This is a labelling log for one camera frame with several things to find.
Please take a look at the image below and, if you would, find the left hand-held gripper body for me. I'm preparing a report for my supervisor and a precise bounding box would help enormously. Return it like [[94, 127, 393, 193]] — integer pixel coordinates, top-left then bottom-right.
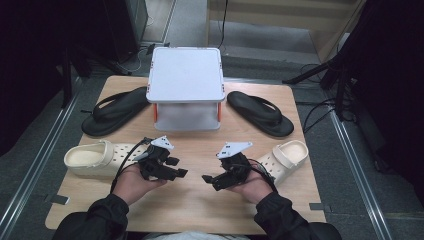
[[133, 135, 175, 182]]

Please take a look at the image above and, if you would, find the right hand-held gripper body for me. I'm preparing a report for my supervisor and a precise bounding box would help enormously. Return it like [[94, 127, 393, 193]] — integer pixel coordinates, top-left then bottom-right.
[[215, 141, 254, 188]]

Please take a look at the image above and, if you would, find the black flip-flop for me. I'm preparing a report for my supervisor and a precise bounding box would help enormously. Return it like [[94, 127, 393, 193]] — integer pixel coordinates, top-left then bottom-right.
[[80, 85, 152, 138], [226, 90, 295, 138]]

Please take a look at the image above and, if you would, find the cream perforated clog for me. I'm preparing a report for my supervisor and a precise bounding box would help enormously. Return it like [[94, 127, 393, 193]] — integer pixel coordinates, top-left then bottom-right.
[[63, 139, 149, 178], [254, 139, 309, 188]]

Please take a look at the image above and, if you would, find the white plastic storage box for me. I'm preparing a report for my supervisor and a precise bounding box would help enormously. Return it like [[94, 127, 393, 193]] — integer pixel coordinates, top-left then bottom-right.
[[145, 46, 227, 132]]

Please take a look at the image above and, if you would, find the person's right hand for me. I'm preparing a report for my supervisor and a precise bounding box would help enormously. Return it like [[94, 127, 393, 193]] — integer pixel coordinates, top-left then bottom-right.
[[229, 169, 275, 205]]

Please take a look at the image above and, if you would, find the person's left hand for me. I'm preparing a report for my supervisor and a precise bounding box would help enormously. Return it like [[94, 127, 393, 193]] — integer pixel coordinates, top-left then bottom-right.
[[112, 163, 168, 206]]

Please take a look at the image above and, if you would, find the person's lap light clothing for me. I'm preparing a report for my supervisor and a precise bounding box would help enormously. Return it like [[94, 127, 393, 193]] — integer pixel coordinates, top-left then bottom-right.
[[143, 231, 252, 240]]

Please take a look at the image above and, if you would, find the dark cabinet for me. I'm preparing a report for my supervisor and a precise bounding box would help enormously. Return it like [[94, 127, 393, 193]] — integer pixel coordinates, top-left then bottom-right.
[[102, 0, 150, 63]]

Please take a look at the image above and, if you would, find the black tripod stand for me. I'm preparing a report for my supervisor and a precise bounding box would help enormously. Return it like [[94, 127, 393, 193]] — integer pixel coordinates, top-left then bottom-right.
[[282, 49, 355, 122]]

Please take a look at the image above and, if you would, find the black curtain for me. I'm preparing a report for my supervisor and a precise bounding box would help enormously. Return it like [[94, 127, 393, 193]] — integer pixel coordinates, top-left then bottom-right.
[[344, 0, 424, 204], [0, 0, 113, 158]]

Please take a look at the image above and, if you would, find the left hand-held gripper black cable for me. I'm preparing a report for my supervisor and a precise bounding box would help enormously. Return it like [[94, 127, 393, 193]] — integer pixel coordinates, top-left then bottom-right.
[[109, 137, 155, 194]]

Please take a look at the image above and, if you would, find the hand-held gripper black cable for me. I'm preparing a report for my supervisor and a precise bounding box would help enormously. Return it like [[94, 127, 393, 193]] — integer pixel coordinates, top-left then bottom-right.
[[109, 137, 155, 194], [248, 159, 279, 194]]

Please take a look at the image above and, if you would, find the right hand-held gripper black cable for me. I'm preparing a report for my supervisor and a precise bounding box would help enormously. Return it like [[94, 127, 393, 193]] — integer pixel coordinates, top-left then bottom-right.
[[248, 159, 279, 194]]

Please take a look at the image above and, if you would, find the black floor cable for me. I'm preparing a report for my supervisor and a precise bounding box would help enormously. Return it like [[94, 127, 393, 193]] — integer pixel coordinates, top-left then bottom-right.
[[300, 98, 338, 135]]

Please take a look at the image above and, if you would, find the white floor cable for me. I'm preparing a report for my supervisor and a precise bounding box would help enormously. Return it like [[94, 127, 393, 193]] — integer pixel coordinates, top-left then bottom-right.
[[116, 48, 152, 75]]

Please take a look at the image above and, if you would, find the metal floor rail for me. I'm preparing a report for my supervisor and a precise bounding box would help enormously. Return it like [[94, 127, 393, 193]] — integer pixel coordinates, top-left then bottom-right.
[[0, 77, 84, 232], [328, 103, 395, 240]]

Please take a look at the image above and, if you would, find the black hanging cable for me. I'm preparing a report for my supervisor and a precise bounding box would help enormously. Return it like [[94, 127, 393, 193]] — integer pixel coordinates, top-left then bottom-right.
[[217, 0, 230, 50]]

